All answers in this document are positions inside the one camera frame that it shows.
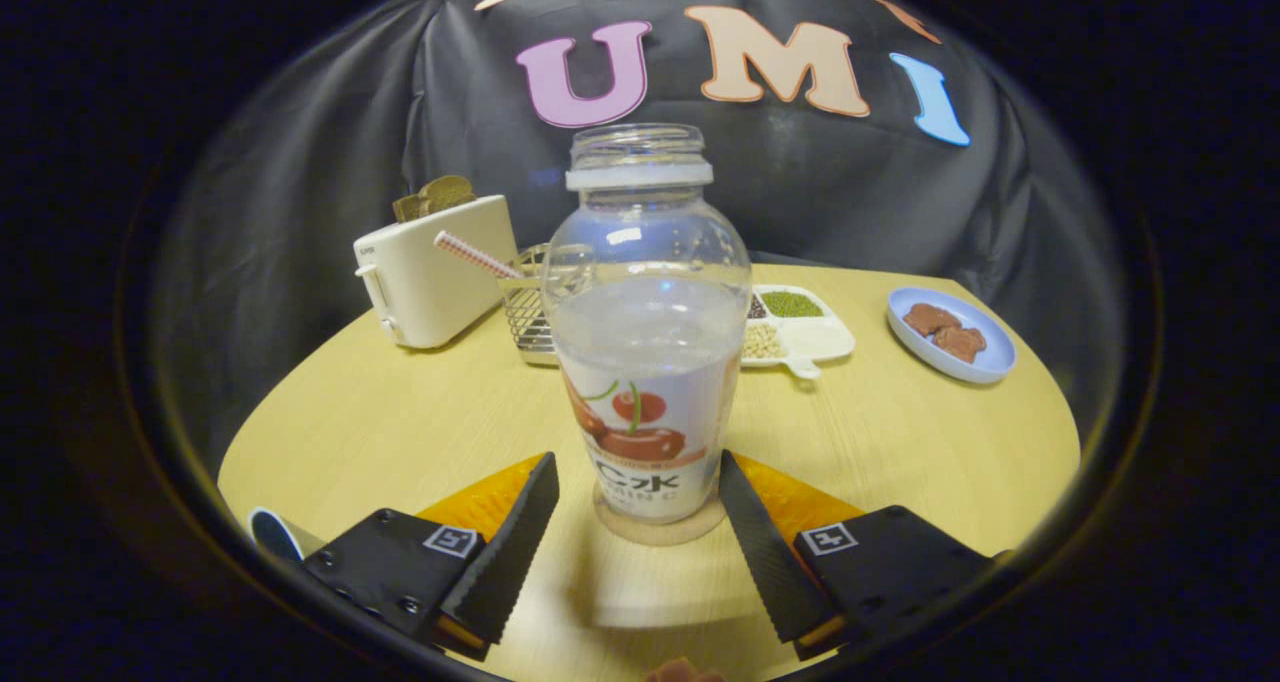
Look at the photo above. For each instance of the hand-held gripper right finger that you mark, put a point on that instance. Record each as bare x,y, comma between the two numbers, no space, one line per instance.
765,552

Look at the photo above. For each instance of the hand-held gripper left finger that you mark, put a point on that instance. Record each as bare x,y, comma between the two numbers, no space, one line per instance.
510,552

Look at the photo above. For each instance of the round wooden coaster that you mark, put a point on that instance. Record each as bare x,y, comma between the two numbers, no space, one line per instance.
655,532

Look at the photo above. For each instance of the clear juice bottle cherry label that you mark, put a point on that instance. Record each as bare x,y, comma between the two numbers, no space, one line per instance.
648,362

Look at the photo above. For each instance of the light wooden table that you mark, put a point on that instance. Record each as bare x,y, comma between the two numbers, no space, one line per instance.
420,432

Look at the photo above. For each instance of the white divided bean tray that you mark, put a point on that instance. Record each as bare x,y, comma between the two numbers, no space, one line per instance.
815,337

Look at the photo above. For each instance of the white toaster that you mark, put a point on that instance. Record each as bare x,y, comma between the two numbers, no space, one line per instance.
430,282

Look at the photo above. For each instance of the brown meat piece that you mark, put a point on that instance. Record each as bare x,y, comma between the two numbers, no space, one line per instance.
960,343
930,318

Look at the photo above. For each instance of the blue plate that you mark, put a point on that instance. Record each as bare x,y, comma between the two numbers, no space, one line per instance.
985,362

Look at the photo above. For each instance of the toast slice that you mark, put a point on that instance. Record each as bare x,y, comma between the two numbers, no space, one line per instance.
440,194

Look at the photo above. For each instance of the black backdrop cloth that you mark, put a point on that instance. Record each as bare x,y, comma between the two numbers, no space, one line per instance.
330,162

